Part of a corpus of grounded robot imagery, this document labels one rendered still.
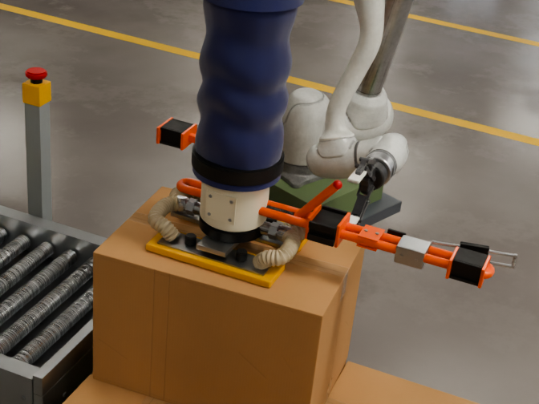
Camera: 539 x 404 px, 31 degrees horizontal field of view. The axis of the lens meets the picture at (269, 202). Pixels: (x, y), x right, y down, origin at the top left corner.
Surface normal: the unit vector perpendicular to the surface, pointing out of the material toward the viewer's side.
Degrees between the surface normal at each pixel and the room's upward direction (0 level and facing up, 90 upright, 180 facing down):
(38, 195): 90
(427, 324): 0
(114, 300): 90
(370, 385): 0
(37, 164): 90
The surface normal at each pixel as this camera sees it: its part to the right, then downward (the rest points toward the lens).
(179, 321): -0.34, 0.43
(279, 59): 0.76, 0.16
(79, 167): 0.09, -0.88
